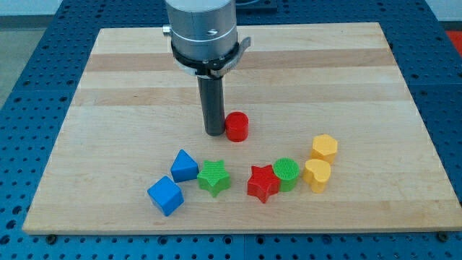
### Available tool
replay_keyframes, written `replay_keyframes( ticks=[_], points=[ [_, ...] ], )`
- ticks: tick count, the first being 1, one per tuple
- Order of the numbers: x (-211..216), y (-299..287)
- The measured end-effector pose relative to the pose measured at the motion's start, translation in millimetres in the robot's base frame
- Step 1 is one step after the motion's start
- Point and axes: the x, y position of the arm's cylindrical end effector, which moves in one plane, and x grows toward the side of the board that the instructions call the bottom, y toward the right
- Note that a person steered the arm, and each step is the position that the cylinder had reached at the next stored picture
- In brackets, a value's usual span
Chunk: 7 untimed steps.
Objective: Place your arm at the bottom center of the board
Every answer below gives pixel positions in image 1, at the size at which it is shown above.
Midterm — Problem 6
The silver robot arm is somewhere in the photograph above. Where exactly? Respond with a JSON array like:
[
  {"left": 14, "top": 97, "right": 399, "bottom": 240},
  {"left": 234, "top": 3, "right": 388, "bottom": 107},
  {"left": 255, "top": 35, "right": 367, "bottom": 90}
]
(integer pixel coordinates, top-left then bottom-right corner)
[{"left": 165, "top": 0, "right": 251, "bottom": 79}]

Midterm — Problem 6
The wooden board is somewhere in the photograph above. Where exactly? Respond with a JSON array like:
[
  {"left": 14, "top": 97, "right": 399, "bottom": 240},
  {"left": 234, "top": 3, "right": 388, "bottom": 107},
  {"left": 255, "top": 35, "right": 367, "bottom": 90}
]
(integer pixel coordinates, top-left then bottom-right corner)
[{"left": 22, "top": 22, "right": 461, "bottom": 235}]

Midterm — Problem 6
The red cylinder block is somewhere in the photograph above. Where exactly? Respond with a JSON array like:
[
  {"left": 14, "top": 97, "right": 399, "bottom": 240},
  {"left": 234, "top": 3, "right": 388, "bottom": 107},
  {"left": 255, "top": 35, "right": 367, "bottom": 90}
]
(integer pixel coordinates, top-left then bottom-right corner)
[{"left": 225, "top": 111, "right": 249, "bottom": 142}]

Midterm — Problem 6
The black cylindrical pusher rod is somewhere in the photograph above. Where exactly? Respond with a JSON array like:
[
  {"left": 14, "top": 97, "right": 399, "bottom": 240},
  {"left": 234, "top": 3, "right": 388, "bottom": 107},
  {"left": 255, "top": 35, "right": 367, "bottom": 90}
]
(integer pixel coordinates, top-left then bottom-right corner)
[{"left": 198, "top": 77, "right": 225, "bottom": 137}]

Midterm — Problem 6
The green star block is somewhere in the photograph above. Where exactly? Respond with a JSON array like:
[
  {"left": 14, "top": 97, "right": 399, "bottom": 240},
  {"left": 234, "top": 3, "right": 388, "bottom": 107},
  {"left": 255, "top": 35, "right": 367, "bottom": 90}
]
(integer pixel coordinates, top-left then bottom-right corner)
[{"left": 197, "top": 160, "right": 231, "bottom": 197}]

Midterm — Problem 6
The blue triangle block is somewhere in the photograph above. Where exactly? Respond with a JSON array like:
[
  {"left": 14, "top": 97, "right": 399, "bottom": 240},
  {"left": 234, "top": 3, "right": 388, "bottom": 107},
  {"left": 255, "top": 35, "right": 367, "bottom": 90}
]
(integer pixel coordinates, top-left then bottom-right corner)
[{"left": 170, "top": 149, "right": 199, "bottom": 183}]

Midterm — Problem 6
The red star block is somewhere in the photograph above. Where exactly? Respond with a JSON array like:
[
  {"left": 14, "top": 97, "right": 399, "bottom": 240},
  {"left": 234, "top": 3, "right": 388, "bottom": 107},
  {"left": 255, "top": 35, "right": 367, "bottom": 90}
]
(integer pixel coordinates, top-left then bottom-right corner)
[{"left": 247, "top": 165, "right": 281, "bottom": 204}]

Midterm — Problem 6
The green cylinder block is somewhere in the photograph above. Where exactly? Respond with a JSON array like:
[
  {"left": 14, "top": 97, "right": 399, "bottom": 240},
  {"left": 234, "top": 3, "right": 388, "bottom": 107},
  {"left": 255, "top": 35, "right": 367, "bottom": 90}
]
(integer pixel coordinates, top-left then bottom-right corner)
[{"left": 273, "top": 157, "right": 300, "bottom": 192}]

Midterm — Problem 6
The blue cube block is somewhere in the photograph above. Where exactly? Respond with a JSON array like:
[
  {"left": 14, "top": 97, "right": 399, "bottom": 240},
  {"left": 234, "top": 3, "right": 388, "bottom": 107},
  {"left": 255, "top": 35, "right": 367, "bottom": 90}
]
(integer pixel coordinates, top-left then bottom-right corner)
[{"left": 147, "top": 176, "right": 184, "bottom": 217}]

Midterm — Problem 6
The yellow hexagon block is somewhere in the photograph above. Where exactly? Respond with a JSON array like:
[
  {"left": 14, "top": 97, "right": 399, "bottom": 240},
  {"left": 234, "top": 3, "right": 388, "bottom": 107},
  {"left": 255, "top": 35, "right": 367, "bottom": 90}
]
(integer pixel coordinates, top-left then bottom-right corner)
[{"left": 310, "top": 134, "right": 338, "bottom": 165}]

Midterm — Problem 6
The yellow heart block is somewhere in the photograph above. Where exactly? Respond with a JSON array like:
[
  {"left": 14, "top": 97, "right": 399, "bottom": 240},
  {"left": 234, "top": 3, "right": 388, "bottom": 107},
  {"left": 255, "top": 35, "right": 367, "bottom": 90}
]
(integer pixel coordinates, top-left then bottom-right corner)
[{"left": 302, "top": 159, "right": 331, "bottom": 194}]

